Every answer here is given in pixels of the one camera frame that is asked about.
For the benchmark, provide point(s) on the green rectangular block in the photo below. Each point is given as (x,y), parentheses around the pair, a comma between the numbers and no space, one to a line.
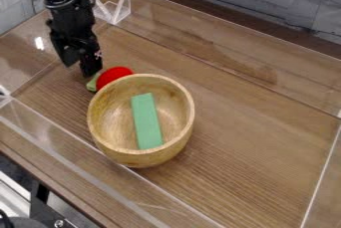
(145,119)

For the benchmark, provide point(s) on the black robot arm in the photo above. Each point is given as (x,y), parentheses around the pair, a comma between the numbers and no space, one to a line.
(70,33)

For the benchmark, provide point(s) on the black metal table leg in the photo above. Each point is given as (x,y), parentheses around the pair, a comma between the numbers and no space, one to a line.
(40,211)

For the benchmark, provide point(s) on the red plush fruit green stem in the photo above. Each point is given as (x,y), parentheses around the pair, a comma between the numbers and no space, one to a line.
(106,76)

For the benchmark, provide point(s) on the round wooden bowl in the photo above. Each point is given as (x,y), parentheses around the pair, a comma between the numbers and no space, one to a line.
(110,121)

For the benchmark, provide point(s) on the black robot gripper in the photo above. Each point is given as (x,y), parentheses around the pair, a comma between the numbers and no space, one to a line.
(72,37)

